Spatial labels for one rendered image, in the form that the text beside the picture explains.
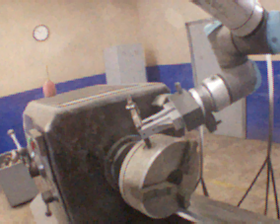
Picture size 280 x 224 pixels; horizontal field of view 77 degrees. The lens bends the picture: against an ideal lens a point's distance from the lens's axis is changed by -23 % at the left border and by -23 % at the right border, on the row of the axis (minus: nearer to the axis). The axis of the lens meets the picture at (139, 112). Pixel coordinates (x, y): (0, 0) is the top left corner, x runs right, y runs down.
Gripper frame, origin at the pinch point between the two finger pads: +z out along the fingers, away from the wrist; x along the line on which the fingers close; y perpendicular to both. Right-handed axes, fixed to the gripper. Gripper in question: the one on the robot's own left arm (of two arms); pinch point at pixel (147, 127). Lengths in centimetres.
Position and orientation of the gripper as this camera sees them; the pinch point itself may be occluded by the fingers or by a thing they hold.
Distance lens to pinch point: 55.3
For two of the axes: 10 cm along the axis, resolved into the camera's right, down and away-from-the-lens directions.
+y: -4.2, -8.2, -3.9
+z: -9.0, 4.3, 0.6
